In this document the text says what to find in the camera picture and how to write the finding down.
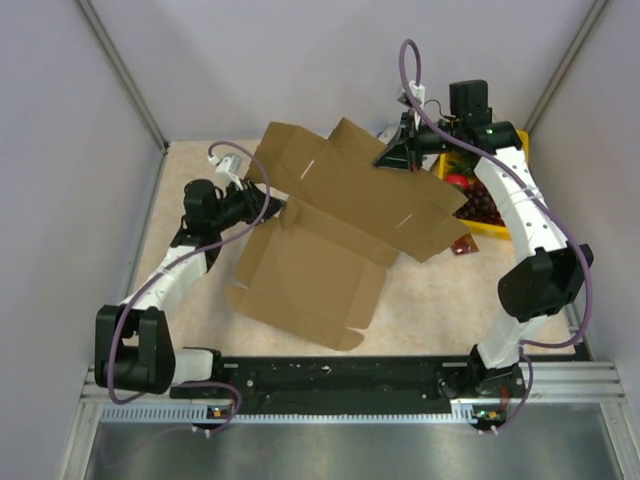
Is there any purple cable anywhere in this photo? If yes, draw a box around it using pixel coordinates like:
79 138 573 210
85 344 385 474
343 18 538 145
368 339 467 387
107 141 274 436
398 38 596 434

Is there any small red packet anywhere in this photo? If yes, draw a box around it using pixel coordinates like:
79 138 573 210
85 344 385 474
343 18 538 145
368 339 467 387
450 234 479 256

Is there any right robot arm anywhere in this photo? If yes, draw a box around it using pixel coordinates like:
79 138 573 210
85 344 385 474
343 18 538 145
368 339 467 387
374 80 593 399

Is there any red tomato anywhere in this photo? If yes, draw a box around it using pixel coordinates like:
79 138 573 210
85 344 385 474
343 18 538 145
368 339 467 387
444 173 469 192

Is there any brown cardboard box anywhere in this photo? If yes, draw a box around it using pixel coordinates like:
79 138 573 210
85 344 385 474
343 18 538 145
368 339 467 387
225 119 467 351

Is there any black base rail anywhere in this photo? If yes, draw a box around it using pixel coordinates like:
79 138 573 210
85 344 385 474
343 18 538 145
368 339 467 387
169 356 524 415

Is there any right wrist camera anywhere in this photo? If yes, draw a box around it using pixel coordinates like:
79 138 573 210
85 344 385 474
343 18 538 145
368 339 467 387
398 80 426 124

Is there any orange pineapple toy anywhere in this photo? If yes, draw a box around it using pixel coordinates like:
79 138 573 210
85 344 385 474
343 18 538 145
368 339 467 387
447 156 477 177

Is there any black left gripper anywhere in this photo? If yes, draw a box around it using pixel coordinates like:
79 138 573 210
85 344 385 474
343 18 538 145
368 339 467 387
210 179 286 232

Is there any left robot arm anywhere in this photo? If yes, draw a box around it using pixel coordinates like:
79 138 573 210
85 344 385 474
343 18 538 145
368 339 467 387
94 179 285 397

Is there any purple grapes bunch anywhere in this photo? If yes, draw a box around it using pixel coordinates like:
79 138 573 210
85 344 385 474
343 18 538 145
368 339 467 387
454 181 504 225

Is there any yellow plastic basket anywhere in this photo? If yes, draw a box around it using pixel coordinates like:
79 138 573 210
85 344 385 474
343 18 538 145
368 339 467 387
436 130 530 240

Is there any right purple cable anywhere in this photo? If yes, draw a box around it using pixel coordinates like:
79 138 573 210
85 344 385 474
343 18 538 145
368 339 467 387
398 38 596 434

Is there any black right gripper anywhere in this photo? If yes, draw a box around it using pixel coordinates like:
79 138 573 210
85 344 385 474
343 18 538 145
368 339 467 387
371 109 462 174

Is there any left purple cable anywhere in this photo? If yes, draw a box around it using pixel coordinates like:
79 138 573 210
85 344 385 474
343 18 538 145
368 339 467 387
107 141 274 436

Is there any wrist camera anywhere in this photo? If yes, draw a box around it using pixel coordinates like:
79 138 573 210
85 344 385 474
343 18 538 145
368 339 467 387
209 154 243 189
398 80 426 124

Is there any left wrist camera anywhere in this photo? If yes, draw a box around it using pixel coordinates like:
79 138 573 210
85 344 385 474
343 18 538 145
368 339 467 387
209 154 243 189

